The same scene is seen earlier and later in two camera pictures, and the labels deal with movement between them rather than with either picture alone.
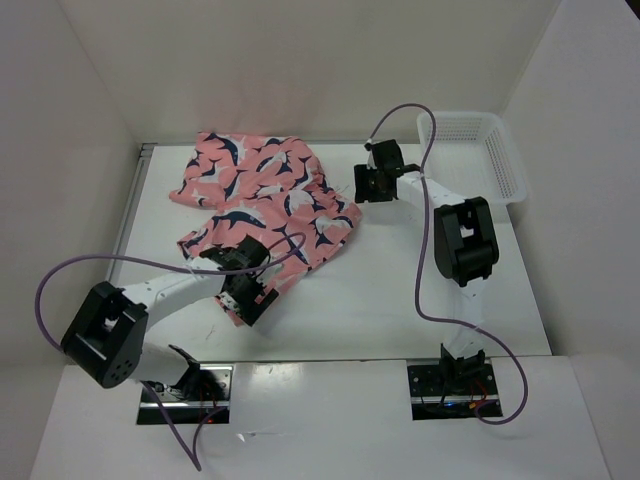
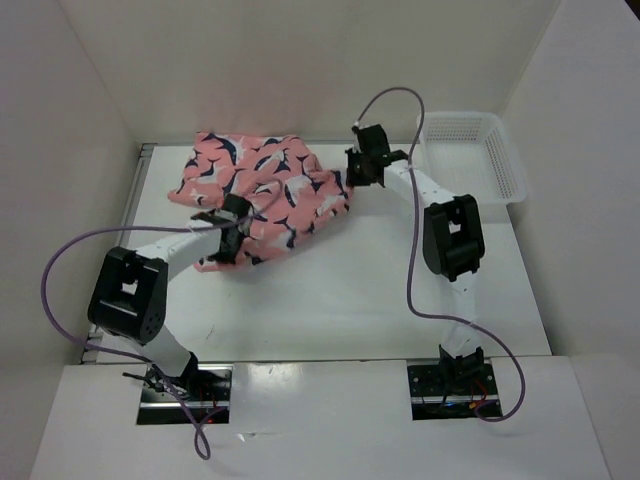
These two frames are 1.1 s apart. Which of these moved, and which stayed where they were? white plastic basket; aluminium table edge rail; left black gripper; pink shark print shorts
Moved: pink shark print shorts; left black gripper
Stayed: aluminium table edge rail; white plastic basket
